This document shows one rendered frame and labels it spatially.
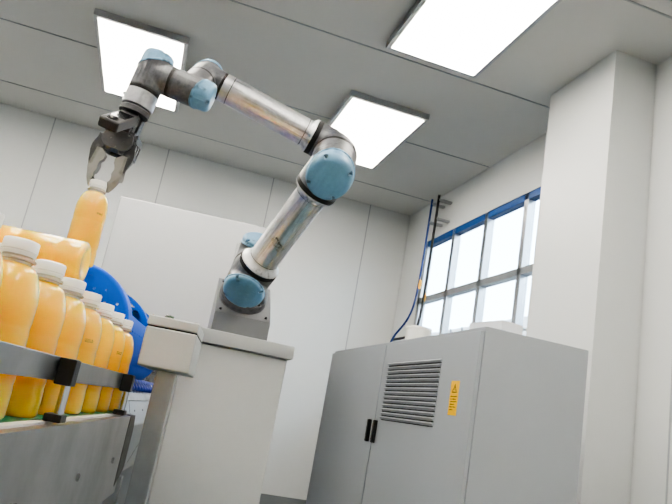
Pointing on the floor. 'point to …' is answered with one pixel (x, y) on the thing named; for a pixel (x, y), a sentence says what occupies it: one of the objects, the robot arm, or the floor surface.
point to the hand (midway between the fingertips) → (99, 182)
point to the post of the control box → (151, 438)
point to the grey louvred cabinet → (452, 422)
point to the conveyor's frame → (63, 459)
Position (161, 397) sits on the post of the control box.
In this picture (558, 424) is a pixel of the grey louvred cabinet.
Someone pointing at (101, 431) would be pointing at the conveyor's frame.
